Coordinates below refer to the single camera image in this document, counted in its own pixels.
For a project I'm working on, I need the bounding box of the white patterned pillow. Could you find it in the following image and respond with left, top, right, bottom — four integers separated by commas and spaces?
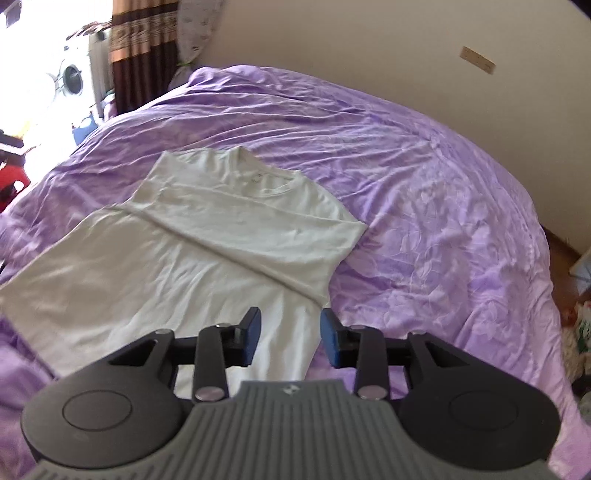
168, 0, 225, 90

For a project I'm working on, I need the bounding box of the red plastic stool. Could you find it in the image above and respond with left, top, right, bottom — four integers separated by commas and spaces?
0, 163, 31, 212

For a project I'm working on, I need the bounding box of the brown patterned curtain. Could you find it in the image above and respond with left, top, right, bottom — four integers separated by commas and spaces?
110, 0, 178, 114

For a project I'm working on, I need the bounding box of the beige wall socket plate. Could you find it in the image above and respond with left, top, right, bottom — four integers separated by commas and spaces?
460, 46, 496, 75

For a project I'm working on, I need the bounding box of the white washing machine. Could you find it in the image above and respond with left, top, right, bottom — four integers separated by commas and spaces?
49, 31, 113, 123

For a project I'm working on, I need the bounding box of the purple floral bed cover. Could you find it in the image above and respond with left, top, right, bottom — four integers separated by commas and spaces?
1, 65, 590, 479

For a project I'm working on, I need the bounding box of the white Nevada print t-shirt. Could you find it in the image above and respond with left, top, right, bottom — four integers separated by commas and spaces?
1, 147, 366, 390

